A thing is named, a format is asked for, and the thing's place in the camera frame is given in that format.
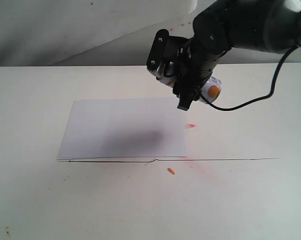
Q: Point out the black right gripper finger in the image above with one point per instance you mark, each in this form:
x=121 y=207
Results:
x=187 y=95

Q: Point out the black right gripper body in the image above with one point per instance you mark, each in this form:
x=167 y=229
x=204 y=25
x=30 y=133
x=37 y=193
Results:
x=196 y=64

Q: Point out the spray paint can with dots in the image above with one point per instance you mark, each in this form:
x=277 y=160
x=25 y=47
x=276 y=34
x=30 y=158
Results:
x=210 y=90

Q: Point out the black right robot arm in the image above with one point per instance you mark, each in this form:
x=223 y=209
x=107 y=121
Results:
x=270 y=26

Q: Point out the white paper sheet stack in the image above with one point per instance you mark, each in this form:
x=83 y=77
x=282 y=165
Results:
x=124 y=128

